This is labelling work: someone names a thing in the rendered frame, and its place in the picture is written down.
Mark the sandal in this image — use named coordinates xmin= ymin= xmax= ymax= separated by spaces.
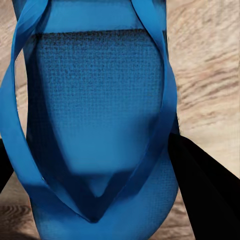
xmin=0 ymin=0 xmax=180 ymax=240

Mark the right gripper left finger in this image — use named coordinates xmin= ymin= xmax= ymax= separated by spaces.
xmin=0 ymin=137 xmax=14 ymax=193

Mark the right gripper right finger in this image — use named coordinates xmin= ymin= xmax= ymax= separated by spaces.
xmin=167 ymin=133 xmax=240 ymax=240

